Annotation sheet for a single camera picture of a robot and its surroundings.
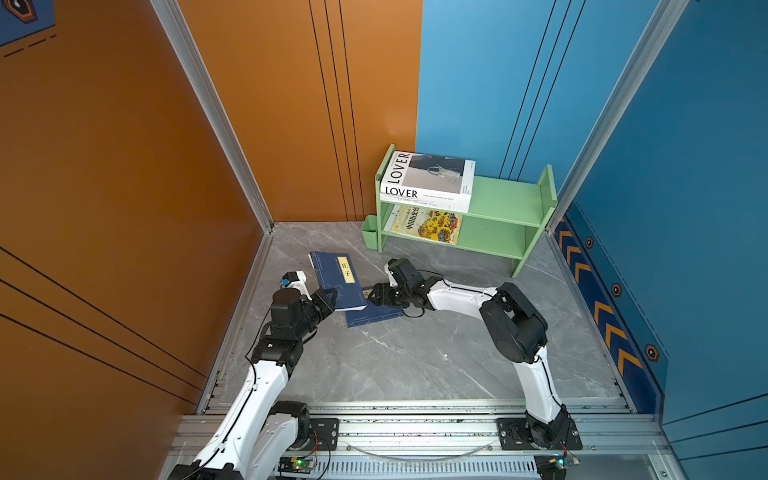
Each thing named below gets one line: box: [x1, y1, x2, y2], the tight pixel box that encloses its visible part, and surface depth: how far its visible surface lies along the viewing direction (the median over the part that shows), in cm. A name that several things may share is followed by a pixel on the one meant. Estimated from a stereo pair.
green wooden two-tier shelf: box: [375, 144, 558, 278], surface depth 97 cm
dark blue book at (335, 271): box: [308, 251, 368, 311], surface depth 85 cm
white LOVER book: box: [380, 150, 476, 206], surface depth 89 cm
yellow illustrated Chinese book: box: [384, 204, 464, 245], surface depth 104 cm
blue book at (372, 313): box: [346, 300, 404, 328], surface depth 95 cm
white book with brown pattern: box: [380, 196, 473, 213], surface depth 88 cm
